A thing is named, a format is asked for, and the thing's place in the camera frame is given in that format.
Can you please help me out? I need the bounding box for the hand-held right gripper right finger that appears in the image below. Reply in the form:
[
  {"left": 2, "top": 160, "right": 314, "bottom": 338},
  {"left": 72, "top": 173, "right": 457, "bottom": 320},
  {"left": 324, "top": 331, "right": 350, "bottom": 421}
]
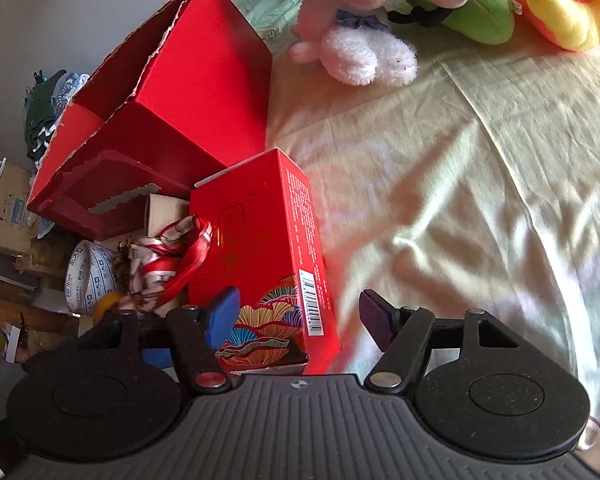
[{"left": 358, "top": 289, "right": 528, "bottom": 395}]

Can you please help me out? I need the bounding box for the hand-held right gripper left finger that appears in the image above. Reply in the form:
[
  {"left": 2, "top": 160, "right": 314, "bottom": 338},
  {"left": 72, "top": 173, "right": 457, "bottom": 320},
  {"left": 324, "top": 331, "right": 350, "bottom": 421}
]
[{"left": 77, "top": 287, "right": 242, "bottom": 395}]

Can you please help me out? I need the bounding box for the red patterned gift box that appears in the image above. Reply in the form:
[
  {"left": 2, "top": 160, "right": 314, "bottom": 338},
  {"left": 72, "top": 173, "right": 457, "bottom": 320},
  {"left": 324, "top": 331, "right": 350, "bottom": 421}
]
[{"left": 187, "top": 147, "right": 341, "bottom": 377}]

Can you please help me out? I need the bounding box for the small orange gourd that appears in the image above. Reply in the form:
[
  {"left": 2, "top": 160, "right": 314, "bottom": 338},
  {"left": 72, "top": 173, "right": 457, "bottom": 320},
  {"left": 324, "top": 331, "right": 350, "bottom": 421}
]
[{"left": 92, "top": 292, "right": 123, "bottom": 326}]

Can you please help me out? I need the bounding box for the white printed tape roll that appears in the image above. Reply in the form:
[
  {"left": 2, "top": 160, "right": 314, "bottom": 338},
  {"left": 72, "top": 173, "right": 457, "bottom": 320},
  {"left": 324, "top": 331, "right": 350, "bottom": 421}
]
[{"left": 62, "top": 240, "right": 118, "bottom": 316}]

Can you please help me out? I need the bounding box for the large red cardboard box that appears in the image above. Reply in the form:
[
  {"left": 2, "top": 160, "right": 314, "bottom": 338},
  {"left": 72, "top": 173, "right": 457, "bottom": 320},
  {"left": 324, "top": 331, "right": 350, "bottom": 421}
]
[{"left": 26, "top": 0, "right": 273, "bottom": 241}]

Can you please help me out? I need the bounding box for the brown cardboard carton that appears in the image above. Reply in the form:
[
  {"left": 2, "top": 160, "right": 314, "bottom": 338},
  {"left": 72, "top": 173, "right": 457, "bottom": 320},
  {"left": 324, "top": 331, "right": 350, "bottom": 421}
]
[{"left": 0, "top": 160, "right": 46, "bottom": 256}]

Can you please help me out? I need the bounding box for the pink plush rabbit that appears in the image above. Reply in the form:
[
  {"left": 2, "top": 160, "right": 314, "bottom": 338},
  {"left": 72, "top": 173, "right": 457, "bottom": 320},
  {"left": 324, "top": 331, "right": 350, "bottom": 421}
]
[{"left": 260, "top": 0, "right": 418, "bottom": 86}]

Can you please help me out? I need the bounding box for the pile of clothes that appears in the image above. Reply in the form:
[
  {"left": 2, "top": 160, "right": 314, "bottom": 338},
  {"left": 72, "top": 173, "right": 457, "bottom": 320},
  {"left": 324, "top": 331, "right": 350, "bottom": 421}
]
[{"left": 24, "top": 70, "right": 91, "bottom": 161}]

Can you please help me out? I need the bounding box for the light green bed sheet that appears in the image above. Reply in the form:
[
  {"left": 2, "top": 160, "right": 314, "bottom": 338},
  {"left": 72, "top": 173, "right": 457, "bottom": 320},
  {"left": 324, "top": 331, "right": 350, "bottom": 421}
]
[{"left": 225, "top": 0, "right": 311, "bottom": 56}]

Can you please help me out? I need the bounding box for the green plush toy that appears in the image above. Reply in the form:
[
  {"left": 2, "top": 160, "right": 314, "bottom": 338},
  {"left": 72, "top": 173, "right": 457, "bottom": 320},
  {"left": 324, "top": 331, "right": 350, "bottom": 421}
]
[{"left": 395, "top": 0, "right": 516, "bottom": 43}]

